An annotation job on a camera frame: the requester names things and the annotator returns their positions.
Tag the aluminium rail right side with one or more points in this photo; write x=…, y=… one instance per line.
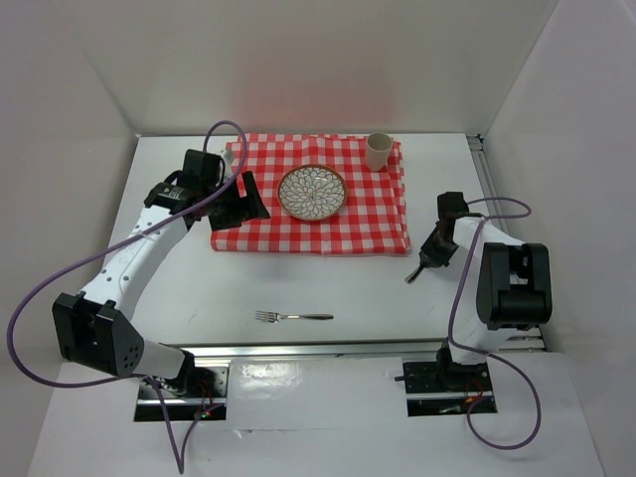
x=490, y=189

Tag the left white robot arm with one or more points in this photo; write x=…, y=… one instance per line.
x=94, y=327

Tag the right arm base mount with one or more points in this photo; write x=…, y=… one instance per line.
x=442, y=387

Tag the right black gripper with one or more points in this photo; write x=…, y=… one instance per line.
x=428, y=251

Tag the silver knife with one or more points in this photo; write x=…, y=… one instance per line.
x=414, y=275

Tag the silver fork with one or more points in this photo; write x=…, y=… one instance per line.
x=274, y=317

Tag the red white checkered cloth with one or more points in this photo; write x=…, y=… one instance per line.
x=372, y=220

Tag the aluminium rail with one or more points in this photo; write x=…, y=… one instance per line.
x=490, y=189
x=316, y=349

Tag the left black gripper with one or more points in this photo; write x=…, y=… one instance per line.
x=244, y=208

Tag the beige paper cup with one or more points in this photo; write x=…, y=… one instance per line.
x=379, y=147

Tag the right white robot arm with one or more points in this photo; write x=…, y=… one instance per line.
x=513, y=294

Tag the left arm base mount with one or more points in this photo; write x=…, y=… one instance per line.
x=202, y=396

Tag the aluminium rail front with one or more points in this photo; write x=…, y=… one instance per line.
x=316, y=349

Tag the floral patterned plate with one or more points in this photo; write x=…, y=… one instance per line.
x=312, y=192

